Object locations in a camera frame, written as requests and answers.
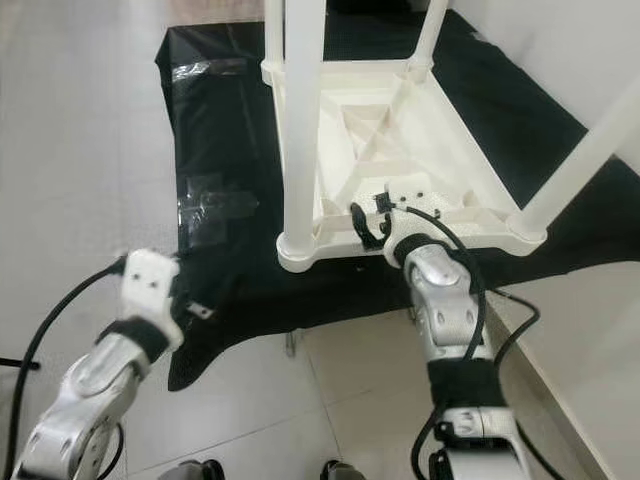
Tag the beige cloth covered bench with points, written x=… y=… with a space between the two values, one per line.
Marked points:
x=220 y=8

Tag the white plastic children table top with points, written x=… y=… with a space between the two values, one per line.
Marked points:
x=460 y=170

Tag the grey robot right leg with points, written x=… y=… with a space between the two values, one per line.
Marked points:
x=342 y=472

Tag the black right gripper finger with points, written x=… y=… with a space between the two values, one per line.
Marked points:
x=365 y=225

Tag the clear tape patch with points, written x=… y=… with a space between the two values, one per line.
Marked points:
x=210 y=205

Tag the black tablecloth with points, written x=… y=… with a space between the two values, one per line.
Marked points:
x=230 y=130

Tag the metal table leg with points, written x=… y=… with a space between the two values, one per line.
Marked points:
x=412 y=315

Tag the clear plastic wrapper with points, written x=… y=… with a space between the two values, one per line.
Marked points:
x=210 y=70

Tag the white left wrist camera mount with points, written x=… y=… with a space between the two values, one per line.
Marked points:
x=150 y=285

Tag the white plastic table leg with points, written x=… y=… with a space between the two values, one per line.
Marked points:
x=273 y=30
x=303 y=120
x=430 y=35
x=575 y=162

